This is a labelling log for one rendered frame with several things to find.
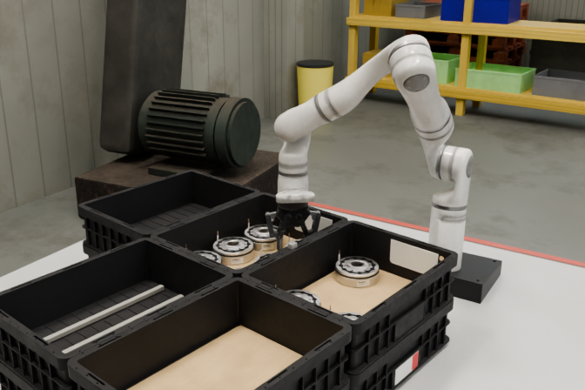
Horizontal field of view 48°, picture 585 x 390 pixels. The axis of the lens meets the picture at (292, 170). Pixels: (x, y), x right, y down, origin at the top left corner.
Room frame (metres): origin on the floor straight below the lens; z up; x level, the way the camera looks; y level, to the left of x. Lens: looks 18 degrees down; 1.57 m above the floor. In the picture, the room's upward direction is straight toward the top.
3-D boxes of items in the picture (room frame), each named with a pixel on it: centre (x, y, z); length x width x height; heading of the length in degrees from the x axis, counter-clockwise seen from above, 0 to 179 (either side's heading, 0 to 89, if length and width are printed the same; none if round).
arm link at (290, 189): (1.49, 0.00, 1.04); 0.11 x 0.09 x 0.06; 5
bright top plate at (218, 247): (1.52, 0.15, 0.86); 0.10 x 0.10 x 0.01
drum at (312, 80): (6.24, -0.21, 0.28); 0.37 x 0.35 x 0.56; 148
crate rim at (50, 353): (1.18, 0.36, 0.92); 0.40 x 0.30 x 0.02; 139
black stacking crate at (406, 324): (1.28, -0.13, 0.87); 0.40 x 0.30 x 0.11; 139
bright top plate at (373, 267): (1.41, -0.15, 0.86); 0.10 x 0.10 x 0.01
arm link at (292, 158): (1.52, 0.00, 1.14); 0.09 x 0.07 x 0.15; 159
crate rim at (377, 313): (1.28, -0.13, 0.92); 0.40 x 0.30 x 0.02; 139
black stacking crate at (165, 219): (1.67, 0.32, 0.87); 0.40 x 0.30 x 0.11; 139
